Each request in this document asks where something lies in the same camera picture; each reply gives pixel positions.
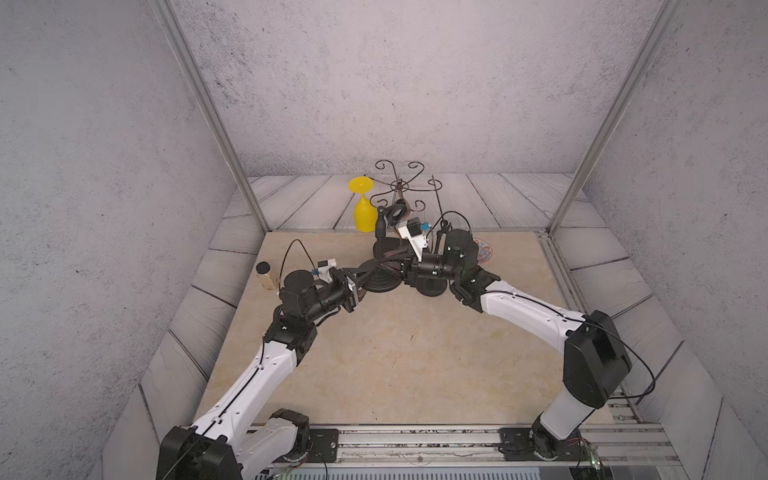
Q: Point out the aluminium front rail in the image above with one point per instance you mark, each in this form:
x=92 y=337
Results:
x=590 y=452

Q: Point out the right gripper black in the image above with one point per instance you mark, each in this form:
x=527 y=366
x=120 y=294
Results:
x=413 y=271

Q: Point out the yellow plastic goblet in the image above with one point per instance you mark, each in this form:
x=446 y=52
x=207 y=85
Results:
x=365 y=215

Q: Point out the scrolled wire holder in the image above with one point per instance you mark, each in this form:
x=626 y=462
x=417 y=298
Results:
x=410 y=183

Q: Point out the aluminium left corner post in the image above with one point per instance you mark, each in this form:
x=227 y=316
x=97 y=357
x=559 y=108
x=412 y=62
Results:
x=173 y=31

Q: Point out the black microphone stand pole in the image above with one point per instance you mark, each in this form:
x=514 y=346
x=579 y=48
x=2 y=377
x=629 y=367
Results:
x=445 y=227

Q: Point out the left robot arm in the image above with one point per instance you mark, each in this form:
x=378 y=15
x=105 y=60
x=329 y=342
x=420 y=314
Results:
x=222 y=444

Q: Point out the spice jar black lid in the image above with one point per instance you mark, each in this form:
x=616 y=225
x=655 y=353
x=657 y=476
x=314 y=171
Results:
x=266 y=275

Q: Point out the aluminium corner post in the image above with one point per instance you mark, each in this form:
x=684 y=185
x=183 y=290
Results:
x=631 y=81
x=173 y=31

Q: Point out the red blue patterned bowl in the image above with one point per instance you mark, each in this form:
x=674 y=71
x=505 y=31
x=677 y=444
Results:
x=485 y=251

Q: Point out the dark oval stand base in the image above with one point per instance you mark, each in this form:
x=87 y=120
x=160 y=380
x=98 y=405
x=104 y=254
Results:
x=387 y=244

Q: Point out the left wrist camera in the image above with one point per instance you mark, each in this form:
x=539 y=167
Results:
x=322 y=271

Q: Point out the aluminium right corner post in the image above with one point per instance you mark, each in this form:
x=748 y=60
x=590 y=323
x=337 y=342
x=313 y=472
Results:
x=631 y=81

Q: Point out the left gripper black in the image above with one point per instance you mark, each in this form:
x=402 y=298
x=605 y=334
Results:
x=346 y=287

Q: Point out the spare black microphone pole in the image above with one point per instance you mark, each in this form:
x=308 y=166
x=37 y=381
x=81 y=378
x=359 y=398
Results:
x=388 y=218

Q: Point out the black round stand base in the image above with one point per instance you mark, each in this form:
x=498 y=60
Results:
x=431 y=287

